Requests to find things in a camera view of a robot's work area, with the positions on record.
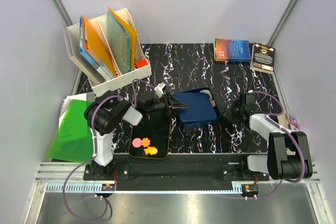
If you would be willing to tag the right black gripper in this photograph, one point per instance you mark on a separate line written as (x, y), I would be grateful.
(228, 114)

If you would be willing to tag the green clip file folder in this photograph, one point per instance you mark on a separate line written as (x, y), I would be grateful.
(73, 141)

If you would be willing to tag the blue tin lid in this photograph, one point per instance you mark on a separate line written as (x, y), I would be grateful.
(199, 107)

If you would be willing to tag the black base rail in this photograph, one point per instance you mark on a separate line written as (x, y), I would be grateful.
(177, 173)

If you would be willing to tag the red small box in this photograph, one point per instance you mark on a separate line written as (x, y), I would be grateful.
(141, 63)

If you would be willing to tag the teal speckled folder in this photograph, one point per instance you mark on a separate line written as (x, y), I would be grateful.
(119, 42)

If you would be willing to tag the orange flower cookie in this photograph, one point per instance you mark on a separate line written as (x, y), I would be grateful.
(145, 142)

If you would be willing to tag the yellow orange folder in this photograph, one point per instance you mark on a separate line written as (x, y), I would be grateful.
(126, 20)

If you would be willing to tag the orange fish cookie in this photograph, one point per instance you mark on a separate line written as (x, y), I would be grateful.
(151, 150)

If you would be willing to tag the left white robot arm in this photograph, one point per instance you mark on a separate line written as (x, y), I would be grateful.
(103, 116)

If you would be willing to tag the pink round cookie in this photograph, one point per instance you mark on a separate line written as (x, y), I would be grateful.
(137, 142)

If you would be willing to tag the blue orange book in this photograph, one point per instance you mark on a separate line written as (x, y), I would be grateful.
(232, 50)

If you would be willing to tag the blue tin box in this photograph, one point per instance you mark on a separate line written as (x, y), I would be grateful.
(201, 124)

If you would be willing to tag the black paperback book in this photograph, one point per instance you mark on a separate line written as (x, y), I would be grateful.
(262, 58)

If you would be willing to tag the white file organizer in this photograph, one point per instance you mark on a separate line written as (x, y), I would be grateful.
(75, 45)

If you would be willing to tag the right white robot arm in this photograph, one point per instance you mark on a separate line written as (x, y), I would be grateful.
(288, 156)

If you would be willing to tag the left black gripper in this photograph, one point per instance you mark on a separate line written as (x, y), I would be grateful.
(172, 104)

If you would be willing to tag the black gold-rimmed tray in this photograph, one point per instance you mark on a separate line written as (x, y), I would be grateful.
(150, 138)

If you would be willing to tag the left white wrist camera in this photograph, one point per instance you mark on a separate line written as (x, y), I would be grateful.
(160, 90)

